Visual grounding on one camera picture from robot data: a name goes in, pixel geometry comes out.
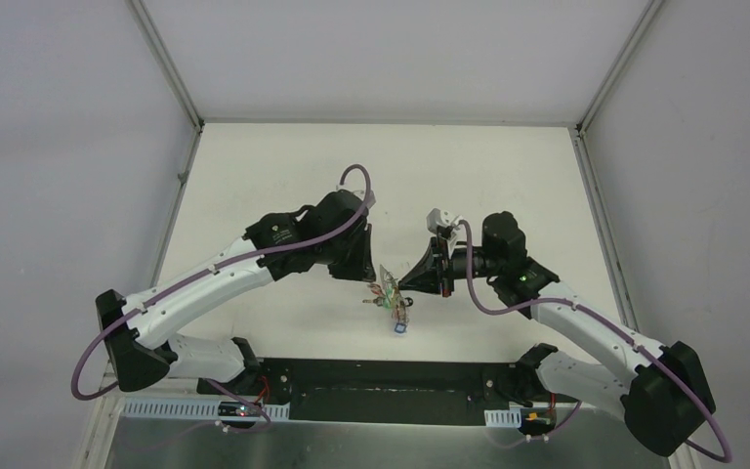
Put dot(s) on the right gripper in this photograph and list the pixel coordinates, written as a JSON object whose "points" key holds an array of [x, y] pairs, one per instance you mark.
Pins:
{"points": [[432, 275]]}

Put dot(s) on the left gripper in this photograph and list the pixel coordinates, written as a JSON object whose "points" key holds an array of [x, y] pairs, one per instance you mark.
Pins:
{"points": [[358, 252]]}

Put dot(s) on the metal keyring plate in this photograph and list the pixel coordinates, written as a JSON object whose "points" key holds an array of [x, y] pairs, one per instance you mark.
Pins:
{"points": [[394, 300]]}

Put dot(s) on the red tag key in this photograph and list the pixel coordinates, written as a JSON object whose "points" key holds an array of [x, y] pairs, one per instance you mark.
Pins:
{"points": [[381, 296]]}

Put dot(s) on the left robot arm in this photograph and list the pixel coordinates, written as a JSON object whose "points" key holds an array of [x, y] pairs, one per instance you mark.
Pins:
{"points": [[141, 332]]}

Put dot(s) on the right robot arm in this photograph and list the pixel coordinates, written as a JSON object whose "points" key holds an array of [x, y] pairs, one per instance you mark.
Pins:
{"points": [[660, 392]]}

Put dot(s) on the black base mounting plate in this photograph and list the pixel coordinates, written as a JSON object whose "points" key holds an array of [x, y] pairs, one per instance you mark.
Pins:
{"points": [[381, 391]]}

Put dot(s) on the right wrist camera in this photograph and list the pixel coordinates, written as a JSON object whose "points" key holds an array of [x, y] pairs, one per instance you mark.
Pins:
{"points": [[443, 223]]}

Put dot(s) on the aluminium front rail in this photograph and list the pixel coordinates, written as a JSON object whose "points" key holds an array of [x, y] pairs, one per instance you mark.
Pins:
{"points": [[388, 401]]}

